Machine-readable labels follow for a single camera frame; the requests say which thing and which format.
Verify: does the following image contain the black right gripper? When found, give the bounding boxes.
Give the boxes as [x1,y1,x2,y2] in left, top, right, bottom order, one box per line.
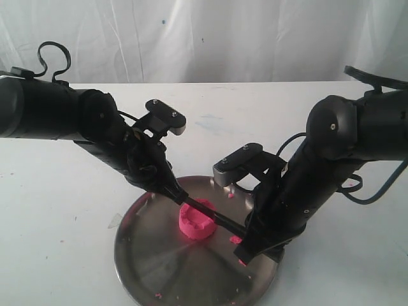
[233,140,347,265]

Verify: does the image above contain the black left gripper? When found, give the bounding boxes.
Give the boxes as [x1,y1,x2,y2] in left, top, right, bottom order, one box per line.
[76,124,189,205]

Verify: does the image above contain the pink play dough lump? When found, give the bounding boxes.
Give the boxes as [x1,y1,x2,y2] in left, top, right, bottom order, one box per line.
[178,203,217,241]

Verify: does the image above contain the black serrated knife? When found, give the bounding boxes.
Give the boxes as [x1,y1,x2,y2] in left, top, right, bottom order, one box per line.
[185,197,246,238]

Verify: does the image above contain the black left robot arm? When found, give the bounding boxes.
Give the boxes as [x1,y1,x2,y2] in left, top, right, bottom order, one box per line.
[1,75,188,204]

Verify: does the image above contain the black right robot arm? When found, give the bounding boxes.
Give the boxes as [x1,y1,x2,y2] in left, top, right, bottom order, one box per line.
[235,90,407,263]

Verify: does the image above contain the clear tape strip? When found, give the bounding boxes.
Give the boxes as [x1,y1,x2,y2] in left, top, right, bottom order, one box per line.
[107,214,123,229]

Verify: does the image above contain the round steel plate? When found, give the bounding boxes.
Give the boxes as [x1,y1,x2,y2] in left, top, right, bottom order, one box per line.
[114,193,278,305]

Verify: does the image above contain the white backdrop curtain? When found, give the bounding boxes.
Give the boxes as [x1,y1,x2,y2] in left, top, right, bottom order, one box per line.
[1,1,407,83]

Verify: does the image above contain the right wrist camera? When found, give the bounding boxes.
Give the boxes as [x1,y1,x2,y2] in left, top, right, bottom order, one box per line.
[212,143,286,192]

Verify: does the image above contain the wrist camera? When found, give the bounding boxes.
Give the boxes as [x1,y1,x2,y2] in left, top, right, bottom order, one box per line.
[133,99,187,140]
[212,143,286,192]

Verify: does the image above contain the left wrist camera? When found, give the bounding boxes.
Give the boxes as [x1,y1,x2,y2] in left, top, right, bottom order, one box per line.
[133,99,187,140]

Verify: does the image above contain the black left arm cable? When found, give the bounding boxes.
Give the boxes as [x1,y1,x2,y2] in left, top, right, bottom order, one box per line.
[9,40,71,84]

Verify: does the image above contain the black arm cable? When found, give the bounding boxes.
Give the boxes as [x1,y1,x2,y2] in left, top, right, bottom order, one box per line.
[9,40,71,84]
[275,65,408,205]

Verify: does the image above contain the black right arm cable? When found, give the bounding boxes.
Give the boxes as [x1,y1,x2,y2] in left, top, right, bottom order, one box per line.
[275,65,408,205]

